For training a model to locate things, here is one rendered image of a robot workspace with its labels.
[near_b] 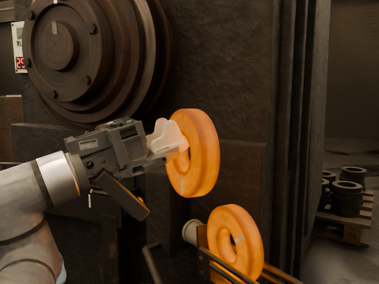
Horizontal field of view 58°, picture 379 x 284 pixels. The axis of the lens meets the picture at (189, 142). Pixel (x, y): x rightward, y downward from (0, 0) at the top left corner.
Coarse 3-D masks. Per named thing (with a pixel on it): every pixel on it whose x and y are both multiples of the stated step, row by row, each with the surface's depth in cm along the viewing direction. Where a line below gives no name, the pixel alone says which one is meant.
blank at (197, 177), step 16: (176, 112) 61; (192, 112) 57; (192, 128) 56; (208, 128) 55; (192, 144) 56; (208, 144) 54; (176, 160) 63; (192, 160) 56; (208, 160) 54; (176, 176) 62; (192, 176) 57; (208, 176) 55; (192, 192) 57; (208, 192) 58
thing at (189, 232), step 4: (192, 220) 83; (196, 220) 84; (188, 224) 82; (192, 224) 82; (196, 224) 81; (200, 224) 81; (184, 228) 82; (188, 228) 82; (192, 228) 80; (184, 232) 82; (188, 232) 81; (192, 232) 79; (184, 236) 82; (188, 236) 81; (192, 236) 79; (196, 236) 77; (184, 240) 83; (188, 240) 81; (192, 240) 79; (196, 240) 77; (192, 244) 80; (196, 244) 77
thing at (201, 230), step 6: (198, 228) 74; (204, 228) 75; (198, 234) 74; (204, 234) 75; (198, 240) 74; (204, 240) 75; (198, 246) 74; (204, 246) 75; (198, 252) 75; (198, 258) 75; (198, 264) 75
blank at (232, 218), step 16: (224, 208) 68; (240, 208) 67; (208, 224) 74; (224, 224) 68; (240, 224) 63; (208, 240) 74; (224, 240) 72; (240, 240) 64; (256, 240) 62; (224, 256) 70; (240, 256) 64; (256, 256) 62; (256, 272) 63
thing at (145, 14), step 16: (144, 0) 82; (144, 16) 83; (160, 16) 88; (144, 32) 84; (160, 32) 87; (144, 48) 84; (160, 48) 87; (144, 64) 85; (160, 64) 88; (144, 80) 86; (160, 80) 91; (144, 96) 87; (128, 112) 90; (80, 128) 98
